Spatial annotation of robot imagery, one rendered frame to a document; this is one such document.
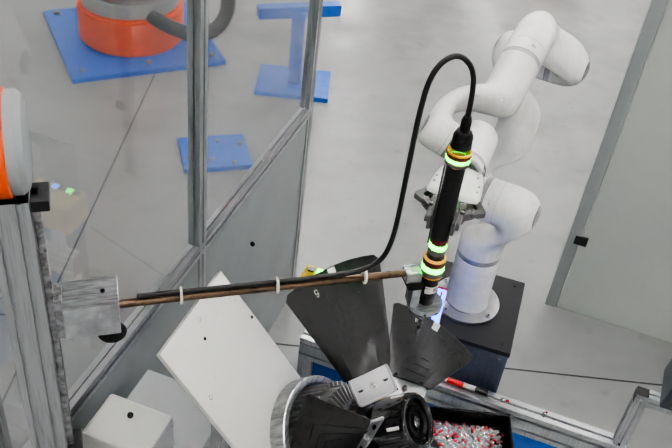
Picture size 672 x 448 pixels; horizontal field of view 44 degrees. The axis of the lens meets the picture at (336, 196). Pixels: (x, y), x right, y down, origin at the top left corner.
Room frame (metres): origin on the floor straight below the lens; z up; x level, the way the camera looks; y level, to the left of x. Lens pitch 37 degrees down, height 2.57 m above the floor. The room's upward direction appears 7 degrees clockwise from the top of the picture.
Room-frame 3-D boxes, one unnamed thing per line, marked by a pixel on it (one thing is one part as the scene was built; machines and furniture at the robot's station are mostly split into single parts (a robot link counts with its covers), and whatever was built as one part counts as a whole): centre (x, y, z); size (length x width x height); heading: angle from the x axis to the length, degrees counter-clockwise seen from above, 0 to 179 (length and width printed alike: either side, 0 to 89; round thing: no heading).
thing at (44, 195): (0.96, 0.44, 1.48); 0.05 x 0.03 x 0.62; 19
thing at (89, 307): (0.98, 0.39, 1.54); 0.10 x 0.07 x 0.08; 109
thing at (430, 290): (1.19, -0.20, 1.65); 0.04 x 0.04 x 0.46
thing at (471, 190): (1.29, -0.23, 1.66); 0.11 x 0.10 x 0.07; 165
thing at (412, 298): (1.18, -0.19, 1.50); 0.09 x 0.07 x 0.10; 109
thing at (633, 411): (1.39, -0.81, 0.96); 0.03 x 0.03 x 0.20; 74
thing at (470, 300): (1.75, -0.41, 1.04); 0.19 x 0.19 x 0.18
